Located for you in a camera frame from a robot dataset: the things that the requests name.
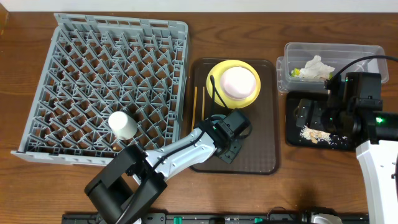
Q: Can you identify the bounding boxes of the white pink bowl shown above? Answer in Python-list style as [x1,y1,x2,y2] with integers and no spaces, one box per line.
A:
[221,67,257,100]

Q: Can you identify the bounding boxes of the grey plastic dish rack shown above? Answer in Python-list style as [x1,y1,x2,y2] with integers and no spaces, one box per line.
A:
[14,13,190,166]

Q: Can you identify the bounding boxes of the spilled rice leftovers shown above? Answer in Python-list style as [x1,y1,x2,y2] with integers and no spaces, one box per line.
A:
[300,127,348,145]

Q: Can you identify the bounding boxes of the clear plastic bin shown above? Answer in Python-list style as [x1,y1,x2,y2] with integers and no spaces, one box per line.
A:
[276,42,385,93]

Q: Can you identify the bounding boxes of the yellow round plate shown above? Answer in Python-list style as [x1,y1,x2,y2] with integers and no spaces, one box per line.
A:
[206,60,261,109]

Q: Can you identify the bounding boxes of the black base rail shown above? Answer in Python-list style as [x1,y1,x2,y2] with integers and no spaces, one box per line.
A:
[61,212,371,224]

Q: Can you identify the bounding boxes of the green snack wrapper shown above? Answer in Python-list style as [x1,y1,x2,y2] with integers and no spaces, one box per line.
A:
[290,68,333,79]

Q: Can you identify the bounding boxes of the white napkin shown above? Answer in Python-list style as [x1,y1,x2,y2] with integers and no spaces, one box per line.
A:
[297,55,335,79]

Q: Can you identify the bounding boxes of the dark brown serving tray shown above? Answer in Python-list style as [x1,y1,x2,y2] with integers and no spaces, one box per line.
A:
[191,58,280,175]

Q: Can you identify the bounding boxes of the wooden chopstick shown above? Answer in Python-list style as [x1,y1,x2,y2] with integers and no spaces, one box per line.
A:
[201,86,206,121]
[191,86,198,131]

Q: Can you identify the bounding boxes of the black waste tray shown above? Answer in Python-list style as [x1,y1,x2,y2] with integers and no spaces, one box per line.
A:
[285,91,354,152]

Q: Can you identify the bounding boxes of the small white cup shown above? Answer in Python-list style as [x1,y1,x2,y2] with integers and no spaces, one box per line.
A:
[108,111,138,140]

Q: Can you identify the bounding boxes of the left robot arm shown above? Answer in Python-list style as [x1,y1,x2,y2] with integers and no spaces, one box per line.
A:
[85,121,244,223]

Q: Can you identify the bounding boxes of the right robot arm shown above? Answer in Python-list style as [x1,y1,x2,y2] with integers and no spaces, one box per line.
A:
[295,72,397,223]

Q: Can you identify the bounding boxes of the light blue bowl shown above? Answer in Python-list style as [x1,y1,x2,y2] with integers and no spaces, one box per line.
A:
[210,114,226,121]

